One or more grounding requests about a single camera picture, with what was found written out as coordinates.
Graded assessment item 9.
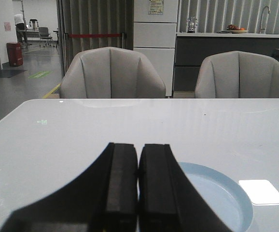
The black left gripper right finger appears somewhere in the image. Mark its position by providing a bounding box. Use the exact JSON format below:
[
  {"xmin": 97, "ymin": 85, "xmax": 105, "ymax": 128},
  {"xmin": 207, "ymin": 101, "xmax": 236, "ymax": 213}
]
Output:
[{"xmin": 139, "ymin": 144, "xmax": 230, "ymax": 232}]

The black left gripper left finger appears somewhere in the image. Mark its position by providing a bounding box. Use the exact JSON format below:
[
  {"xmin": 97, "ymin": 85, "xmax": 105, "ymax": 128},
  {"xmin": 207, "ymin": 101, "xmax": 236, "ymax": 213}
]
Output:
[{"xmin": 1, "ymin": 143, "xmax": 138, "ymax": 232}]

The light blue round plate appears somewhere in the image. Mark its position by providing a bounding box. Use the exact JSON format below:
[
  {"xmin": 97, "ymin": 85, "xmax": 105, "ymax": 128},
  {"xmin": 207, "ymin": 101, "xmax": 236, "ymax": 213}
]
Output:
[{"xmin": 179, "ymin": 162, "xmax": 253, "ymax": 232}]

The grey armchair left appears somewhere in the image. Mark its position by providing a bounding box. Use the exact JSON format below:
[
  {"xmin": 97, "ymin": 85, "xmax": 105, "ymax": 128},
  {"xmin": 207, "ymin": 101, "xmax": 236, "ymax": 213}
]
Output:
[{"xmin": 59, "ymin": 47, "xmax": 166, "ymax": 99}]

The grey armchair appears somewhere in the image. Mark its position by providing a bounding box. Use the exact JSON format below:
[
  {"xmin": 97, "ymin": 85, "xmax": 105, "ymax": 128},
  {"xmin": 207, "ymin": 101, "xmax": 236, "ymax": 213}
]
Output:
[
  {"xmin": 195, "ymin": 51, "xmax": 279, "ymax": 99},
  {"xmin": 59, "ymin": 47, "xmax": 166, "ymax": 99}
]

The grey armchair right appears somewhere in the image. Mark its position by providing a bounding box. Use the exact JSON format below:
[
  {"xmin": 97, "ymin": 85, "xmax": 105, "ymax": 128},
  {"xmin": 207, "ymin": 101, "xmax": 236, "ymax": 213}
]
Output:
[{"xmin": 195, "ymin": 51, "xmax": 279, "ymax": 99}]

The dark grey kitchen counter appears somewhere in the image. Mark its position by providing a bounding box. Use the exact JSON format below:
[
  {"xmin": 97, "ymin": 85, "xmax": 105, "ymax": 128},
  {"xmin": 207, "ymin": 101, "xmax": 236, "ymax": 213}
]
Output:
[{"xmin": 172, "ymin": 32, "xmax": 279, "ymax": 92}]

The red trash bin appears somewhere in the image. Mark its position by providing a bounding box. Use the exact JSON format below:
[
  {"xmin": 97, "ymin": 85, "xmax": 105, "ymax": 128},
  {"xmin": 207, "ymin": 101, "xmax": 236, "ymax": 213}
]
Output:
[{"xmin": 6, "ymin": 42, "xmax": 23, "ymax": 67}]

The small figurine on counter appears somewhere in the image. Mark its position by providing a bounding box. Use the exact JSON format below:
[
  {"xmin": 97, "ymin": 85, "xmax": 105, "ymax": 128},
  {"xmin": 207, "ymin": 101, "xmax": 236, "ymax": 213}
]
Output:
[{"xmin": 186, "ymin": 16, "xmax": 198, "ymax": 33}]

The grey office chair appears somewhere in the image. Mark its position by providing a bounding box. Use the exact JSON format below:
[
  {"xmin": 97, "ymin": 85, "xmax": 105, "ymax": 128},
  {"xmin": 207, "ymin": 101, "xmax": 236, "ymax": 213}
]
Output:
[{"xmin": 39, "ymin": 27, "xmax": 53, "ymax": 47}]

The metal work table background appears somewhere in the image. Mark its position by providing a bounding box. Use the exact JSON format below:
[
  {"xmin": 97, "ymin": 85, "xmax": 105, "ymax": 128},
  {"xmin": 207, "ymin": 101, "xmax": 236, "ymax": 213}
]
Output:
[{"xmin": 21, "ymin": 30, "xmax": 40, "ymax": 46}]

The white refrigerator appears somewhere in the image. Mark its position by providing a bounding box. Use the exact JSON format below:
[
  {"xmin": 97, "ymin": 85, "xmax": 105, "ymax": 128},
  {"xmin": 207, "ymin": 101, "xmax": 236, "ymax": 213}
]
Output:
[{"xmin": 133, "ymin": 0, "xmax": 179, "ymax": 97}]

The fruit bowl on counter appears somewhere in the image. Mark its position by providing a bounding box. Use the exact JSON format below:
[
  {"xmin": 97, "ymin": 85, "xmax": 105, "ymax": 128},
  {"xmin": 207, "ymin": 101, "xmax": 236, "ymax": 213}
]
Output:
[{"xmin": 227, "ymin": 24, "xmax": 248, "ymax": 34}]

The person in white shirt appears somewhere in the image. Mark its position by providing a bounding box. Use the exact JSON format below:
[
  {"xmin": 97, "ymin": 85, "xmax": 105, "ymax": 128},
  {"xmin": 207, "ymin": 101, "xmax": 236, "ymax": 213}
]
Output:
[{"xmin": 14, "ymin": 14, "xmax": 27, "ymax": 44}]

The chrome faucet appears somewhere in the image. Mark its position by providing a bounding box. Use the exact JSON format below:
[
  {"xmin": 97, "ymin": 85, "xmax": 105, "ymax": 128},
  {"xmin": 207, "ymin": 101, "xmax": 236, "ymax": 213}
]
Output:
[{"xmin": 259, "ymin": 5, "xmax": 271, "ymax": 34}]

